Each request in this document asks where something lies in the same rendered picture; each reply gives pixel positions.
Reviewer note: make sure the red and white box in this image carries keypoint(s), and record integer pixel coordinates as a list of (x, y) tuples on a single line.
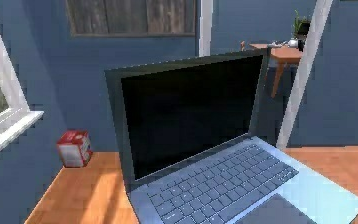
[(74, 148)]

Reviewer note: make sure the orange wooden table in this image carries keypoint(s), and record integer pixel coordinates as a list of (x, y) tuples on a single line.
[(283, 56)]

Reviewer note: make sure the brown wooden framed picture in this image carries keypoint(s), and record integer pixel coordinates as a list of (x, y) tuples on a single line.
[(130, 16)]

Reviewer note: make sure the green house plant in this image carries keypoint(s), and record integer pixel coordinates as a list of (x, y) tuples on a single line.
[(300, 25)]

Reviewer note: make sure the small white object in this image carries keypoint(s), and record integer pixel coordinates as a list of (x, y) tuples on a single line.
[(293, 43)]

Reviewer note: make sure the silver open laptop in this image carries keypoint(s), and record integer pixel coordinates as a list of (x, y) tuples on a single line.
[(193, 126)]

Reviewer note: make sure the white framed window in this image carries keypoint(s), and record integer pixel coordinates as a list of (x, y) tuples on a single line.
[(0, 100)]

